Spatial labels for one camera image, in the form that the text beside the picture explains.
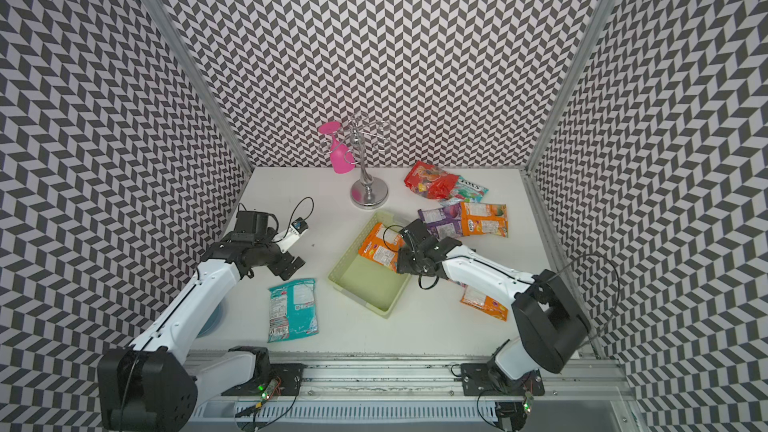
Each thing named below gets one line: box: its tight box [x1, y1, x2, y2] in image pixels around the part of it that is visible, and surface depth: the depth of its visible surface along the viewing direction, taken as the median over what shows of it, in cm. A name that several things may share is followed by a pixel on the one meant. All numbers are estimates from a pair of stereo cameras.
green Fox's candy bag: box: [454, 175, 489, 203], surface depth 111 cm
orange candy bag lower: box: [460, 284, 509, 322], surface depth 86 cm
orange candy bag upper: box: [460, 202, 509, 238], surface depth 102 cm
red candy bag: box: [404, 160, 459, 200], surface depth 110 cm
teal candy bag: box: [267, 278, 319, 343], surface depth 84 cm
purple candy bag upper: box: [417, 202, 463, 238], surface depth 104 cm
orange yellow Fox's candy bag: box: [358, 222, 405, 273], surface depth 96 cm
